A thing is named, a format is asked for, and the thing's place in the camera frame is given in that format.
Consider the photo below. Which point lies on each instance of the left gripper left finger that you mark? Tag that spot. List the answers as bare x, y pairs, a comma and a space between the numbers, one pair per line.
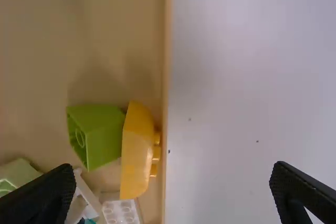
34, 200

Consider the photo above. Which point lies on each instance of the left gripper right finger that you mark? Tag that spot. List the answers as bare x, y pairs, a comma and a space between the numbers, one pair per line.
296, 190

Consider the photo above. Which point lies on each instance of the pale green printed toy brick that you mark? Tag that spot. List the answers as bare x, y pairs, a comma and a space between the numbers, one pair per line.
15, 174

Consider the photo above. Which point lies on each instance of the white toy brick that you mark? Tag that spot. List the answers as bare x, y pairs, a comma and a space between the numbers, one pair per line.
84, 197

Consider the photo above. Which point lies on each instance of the teal toy brick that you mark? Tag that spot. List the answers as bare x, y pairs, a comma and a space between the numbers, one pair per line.
90, 221

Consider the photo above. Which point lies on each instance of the yellow toy brick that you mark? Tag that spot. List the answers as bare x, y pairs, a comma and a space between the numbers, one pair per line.
136, 150

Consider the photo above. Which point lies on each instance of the tan tray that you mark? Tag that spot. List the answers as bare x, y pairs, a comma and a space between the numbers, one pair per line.
52, 37

